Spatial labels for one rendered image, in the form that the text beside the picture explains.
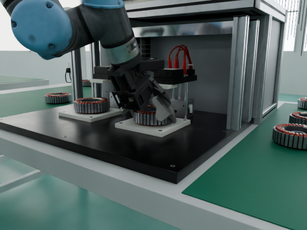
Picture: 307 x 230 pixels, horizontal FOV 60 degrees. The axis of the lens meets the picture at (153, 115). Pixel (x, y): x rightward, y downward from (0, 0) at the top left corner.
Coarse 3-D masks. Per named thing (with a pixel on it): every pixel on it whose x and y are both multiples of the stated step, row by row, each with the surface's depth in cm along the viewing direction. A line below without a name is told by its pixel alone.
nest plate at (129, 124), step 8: (128, 120) 74; (176, 120) 74; (184, 120) 74; (120, 128) 70; (128, 128) 69; (136, 128) 67; (144, 128) 66; (152, 128) 66; (160, 128) 66; (168, 128) 66; (176, 128) 69; (160, 136) 63
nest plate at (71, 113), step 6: (114, 108) 90; (60, 114) 84; (66, 114) 82; (72, 114) 81; (78, 114) 81; (84, 114) 81; (90, 114) 81; (96, 114) 81; (102, 114) 81; (108, 114) 82; (114, 114) 84; (84, 120) 78; (90, 120) 76; (96, 120) 78
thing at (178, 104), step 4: (172, 100) 82; (176, 100) 82; (180, 100) 81; (184, 100) 81; (188, 100) 81; (192, 100) 83; (172, 104) 83; (176, 104) 82; (180, 104) 81; (184, 104) 80; (188, 104) 81; (192, 104) 83; (176, 108) 82; (180, 108) 81; (184, 108) 80; (188, 108) 81; (176, 112) 82; (180, 112) 81; (184, 112) 81; (188, 112) 81; (192, 112) 84; (176, 116) 83; (180, 116) 82; (184, 116) 81; (188, 116) 82
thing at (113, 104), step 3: (111, 93) 96; (111, 96) 97; (111, 99) 97; (114, 99) 96; (117, 99) 95; (111, 102) 97; (114, 102) 97; (111, 105) 98; (114, 105) 97; (117, 105) 96; (120, 108) 95
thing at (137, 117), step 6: (144, 108) 74; (150, 108) 75; (138, 114) 68; (144, 114) 67; (150, 114) 68; (138, 120) 69; (144, 120) 68; (150, 120) 67; (156, 120) 67; (168, 120) 69
